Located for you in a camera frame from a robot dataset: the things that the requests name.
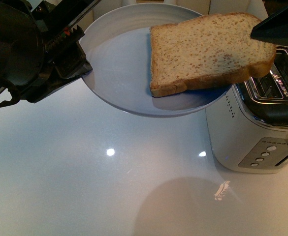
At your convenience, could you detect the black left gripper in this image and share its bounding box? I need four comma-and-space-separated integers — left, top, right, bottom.
0, 0, 100, 108

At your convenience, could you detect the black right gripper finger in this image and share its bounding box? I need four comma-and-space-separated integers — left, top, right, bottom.
251, 5, 288, 46

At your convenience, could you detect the white round plate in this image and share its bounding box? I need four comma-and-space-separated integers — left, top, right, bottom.
80, 3, 229, 118

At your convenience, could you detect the slice of bread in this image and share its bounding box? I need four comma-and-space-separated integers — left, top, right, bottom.
150, 12, 276, 97

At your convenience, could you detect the beige right dining chair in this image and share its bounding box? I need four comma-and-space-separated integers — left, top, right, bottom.
163, 0, 268, 20

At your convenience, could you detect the beige dining chair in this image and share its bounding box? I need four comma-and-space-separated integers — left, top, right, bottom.
163, 0, 268, 20
122, 0, 137, 6

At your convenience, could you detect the beige left dining chair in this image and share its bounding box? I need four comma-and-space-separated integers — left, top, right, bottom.
122, 0, 137, 6

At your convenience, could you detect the cream chrome two-slot toaster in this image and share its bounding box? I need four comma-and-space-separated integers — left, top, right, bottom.
206, 46, 288, 174

